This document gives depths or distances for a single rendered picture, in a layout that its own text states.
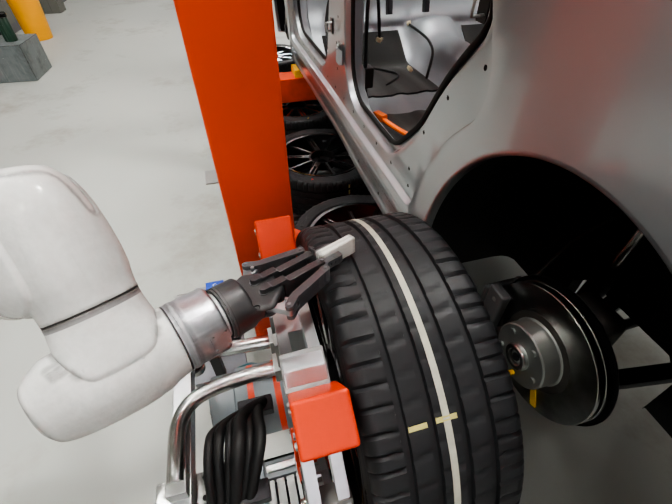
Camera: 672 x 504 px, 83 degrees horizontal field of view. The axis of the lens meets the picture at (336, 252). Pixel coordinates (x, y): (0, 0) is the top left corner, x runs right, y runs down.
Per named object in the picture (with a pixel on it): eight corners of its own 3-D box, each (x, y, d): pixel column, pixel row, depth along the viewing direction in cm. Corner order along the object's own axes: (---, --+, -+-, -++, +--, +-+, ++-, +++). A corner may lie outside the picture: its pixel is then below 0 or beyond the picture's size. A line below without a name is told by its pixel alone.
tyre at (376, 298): (508, 610, 70) (562, 302, 43) (387, 661, 65) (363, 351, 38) (380, 373, 129) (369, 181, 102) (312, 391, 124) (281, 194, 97)
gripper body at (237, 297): (211, 317, 55) (265, 288, 60) (239, 353, 50) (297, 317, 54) (197, 278, 51) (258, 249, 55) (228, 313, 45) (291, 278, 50)
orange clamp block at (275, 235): (299, 257, 78) (290, 214, 78) (260, 264, 76) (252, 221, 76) (296, 258, 85) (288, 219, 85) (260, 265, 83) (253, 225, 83)
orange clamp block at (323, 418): (348, 429, 54) (362, 446, 46) (294, 444, 53) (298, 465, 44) (337, 379, 56) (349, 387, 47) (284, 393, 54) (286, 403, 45)
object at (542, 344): (577, 451, 84) (638, 355, 65) (546, 461, 82) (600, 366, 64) (491, 343, 109) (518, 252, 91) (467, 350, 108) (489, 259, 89)
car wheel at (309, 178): (250, 181, 242) (244, 148, 226) (331, 150, 272) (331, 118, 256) (310, 234, 205) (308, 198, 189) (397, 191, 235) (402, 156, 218)
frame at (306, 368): (350, 563, 80) (362, 483, 43) (320, 574, 79) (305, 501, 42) (298, 347, 119) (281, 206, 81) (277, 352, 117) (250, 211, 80)
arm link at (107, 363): (205, 385, 44) (152, 282, 41) (51, 482, 36) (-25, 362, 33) (186, 365, 53) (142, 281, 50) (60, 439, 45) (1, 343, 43)
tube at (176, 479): (303, 463, 58) (298, 436, 50) (170, 503, 54) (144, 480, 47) (283, 363, 70) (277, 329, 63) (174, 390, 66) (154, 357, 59)
